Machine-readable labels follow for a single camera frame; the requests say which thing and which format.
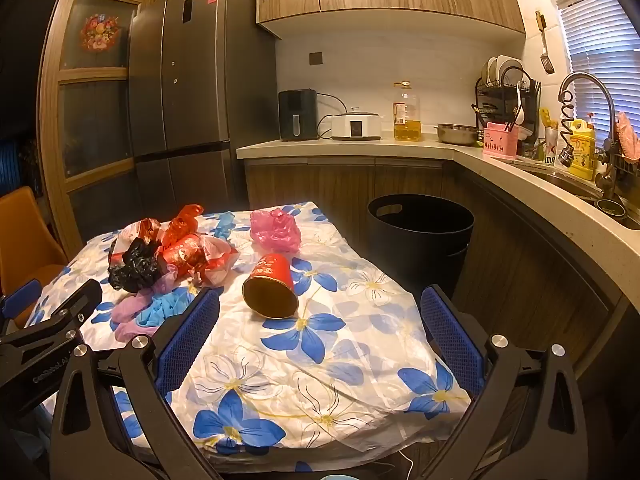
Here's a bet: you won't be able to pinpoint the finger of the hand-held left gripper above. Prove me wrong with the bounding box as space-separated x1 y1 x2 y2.
0 279 104 348
0 279 44 333

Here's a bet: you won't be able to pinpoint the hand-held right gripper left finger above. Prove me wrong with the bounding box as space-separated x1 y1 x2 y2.
50 287 223 480

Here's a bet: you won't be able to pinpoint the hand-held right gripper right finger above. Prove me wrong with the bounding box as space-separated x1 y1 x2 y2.
420 284 588 480

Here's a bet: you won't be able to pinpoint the blue and pink gloves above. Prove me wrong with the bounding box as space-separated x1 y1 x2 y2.
111 280 173 342

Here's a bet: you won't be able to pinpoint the black plastic bag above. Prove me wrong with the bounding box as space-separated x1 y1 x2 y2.
107 236 167 294

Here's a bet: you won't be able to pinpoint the white red-printed plastic bag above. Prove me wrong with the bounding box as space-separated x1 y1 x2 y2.
110 217 242 289

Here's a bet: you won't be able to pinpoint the red paper cup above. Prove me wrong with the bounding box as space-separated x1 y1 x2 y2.
242 253 300 320

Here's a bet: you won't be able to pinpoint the black trash bin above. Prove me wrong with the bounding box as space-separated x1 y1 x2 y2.
367 194 475 302

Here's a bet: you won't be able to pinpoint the red plastic bag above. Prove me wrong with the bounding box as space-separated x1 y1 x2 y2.
164 204 206 247

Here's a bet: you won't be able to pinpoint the light blue plastic scrap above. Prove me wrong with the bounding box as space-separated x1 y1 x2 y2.
214 211 237 242

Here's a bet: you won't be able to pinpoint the pink plastic bag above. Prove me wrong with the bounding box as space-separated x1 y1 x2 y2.
250 208 304 254

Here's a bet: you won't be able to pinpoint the orange chair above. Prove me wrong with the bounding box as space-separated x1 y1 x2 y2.
0 186 69 329

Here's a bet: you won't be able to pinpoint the blue floral tablecloth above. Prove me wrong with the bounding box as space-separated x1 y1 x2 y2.
25 201 473 467

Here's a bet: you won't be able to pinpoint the wooden glass door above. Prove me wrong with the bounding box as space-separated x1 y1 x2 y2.
37 0 168 257

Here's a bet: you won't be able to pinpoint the steel kitchen sink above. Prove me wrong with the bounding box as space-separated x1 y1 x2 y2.
510 159 640 228

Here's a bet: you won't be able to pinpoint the pink utensil basket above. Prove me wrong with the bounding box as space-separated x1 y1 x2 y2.
482 121 521 160

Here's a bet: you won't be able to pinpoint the steel mixing bowl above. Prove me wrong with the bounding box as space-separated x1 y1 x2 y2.
434 123 486 147

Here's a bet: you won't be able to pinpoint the dark small bowl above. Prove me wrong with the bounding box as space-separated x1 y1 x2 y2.
595 199 627 219

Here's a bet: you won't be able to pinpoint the silver beer can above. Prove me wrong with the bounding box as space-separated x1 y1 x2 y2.
544 126 561 166

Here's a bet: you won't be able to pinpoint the cooking oil bottle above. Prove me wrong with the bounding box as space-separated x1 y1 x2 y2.
393 80 422 142

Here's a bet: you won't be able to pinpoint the yellow detergent bottle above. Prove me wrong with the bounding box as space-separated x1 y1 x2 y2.
567 112 597 181

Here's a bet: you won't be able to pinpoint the white rice cooker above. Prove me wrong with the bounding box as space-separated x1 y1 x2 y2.
330 106 385 141

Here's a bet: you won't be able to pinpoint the black dish rack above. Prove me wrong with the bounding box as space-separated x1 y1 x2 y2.
475 67 544 150

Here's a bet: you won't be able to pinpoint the black air fryer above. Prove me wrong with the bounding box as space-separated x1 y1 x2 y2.
278 89 318 142

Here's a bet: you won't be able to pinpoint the grey refrigerator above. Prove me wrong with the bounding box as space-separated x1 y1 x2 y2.
127 0 279 207

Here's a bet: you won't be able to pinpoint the pink dishcloth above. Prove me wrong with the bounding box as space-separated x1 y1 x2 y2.
616 111 640 159

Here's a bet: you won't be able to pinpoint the red floral door decoration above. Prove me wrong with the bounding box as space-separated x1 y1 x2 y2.
80 12 124 52

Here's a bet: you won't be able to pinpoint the steel kitchen faucet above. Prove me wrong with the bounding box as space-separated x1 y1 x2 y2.
558 72 619 206

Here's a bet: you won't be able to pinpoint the hanging slotted spatula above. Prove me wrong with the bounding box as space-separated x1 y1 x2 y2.
535 10 555 75

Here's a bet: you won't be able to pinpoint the white window blind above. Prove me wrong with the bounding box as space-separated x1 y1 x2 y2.
537 0 637 127

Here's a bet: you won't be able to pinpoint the black wire sink caddy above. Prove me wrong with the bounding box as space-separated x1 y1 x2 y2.
600 152 640 182

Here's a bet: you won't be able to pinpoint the black power cable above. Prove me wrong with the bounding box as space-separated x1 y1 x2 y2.
316 92 349 139

